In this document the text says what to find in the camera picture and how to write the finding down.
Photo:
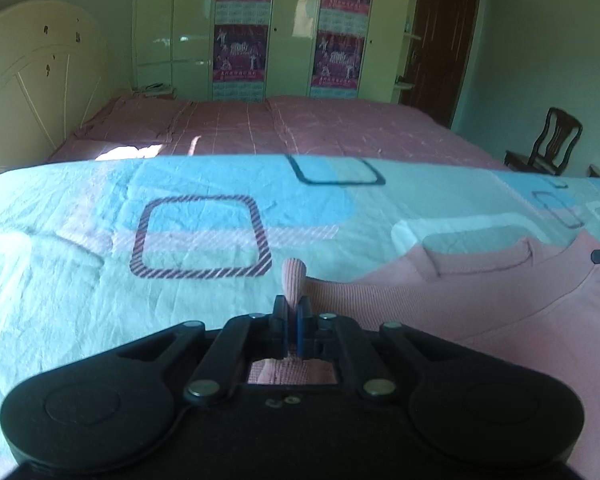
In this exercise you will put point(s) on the cream wardrobe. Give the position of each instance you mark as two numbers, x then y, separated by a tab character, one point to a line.
290	35

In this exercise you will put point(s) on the dark wooden chair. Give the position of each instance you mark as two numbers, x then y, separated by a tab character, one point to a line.
555	140

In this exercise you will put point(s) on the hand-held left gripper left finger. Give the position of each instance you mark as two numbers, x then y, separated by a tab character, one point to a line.
280	327

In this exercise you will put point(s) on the blue patterned bed sheet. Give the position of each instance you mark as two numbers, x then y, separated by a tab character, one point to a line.
80	260

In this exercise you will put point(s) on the clutter on nightstand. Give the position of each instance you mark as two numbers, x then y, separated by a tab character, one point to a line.
155	90

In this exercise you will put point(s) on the pink checked bed sheet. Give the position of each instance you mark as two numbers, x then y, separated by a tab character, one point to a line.
330	125

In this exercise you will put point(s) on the dark brown door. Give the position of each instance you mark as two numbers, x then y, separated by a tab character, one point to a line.
440	45

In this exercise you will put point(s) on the cream headboard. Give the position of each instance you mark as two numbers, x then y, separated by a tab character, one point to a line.
35	85

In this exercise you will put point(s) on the white corner shelves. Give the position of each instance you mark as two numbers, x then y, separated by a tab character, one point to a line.
411	35

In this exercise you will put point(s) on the pink sweater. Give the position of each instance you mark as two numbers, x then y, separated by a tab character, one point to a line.
480	320

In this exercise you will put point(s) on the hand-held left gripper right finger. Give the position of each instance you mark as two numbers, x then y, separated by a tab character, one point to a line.
302	330

